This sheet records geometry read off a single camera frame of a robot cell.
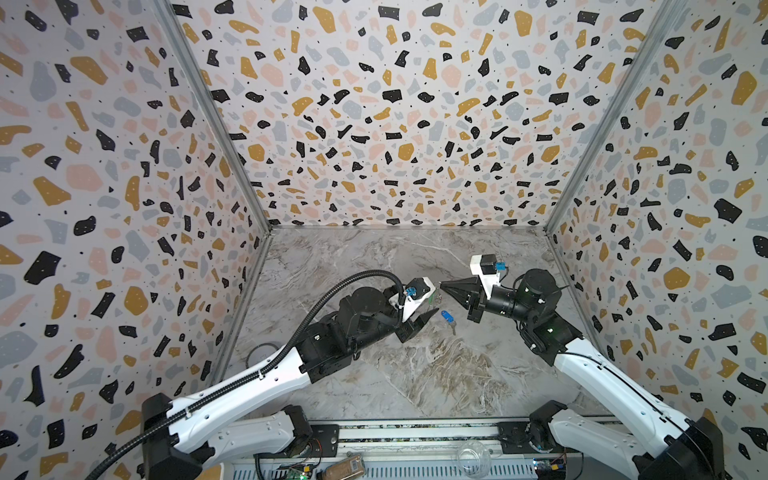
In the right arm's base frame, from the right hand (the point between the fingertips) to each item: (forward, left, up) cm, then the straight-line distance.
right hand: (444, 284), depth 64 cm
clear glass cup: (-28, -8, -33) cm, 44 cm away
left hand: (-2, +3, 0) cm, 4 cm away
